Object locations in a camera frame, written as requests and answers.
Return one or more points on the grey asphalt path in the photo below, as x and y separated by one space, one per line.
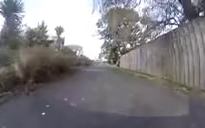
103 93

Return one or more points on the pale building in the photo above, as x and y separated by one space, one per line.
74 49

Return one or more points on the large leafy tree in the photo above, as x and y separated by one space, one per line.
123 30

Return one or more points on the grass strip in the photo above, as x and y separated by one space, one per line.
156 80

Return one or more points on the dry brown bushes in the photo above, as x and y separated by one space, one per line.
40 63

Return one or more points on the row of trees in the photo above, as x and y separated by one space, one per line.
43 35

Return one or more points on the grey wooden fence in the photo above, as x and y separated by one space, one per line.
176 56

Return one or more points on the tall palm-like tree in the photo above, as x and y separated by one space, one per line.
10 20

